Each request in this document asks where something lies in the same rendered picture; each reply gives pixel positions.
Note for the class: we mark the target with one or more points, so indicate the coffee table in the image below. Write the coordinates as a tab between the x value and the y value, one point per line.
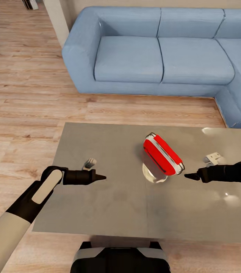
137	199

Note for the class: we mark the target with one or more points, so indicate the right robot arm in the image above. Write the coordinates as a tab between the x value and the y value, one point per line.
215	172

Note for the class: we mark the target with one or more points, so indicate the sofa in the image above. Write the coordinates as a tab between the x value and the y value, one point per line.
159	52

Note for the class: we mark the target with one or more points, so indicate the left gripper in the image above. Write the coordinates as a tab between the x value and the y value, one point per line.
87	177

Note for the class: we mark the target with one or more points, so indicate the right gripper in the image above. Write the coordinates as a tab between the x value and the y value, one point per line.
208	174

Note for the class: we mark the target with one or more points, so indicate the radio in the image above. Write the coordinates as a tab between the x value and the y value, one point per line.
162	155

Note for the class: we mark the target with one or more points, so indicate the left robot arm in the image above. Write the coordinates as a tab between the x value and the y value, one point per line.
15	222

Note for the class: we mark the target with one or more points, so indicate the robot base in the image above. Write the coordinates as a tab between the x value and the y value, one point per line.
120	260

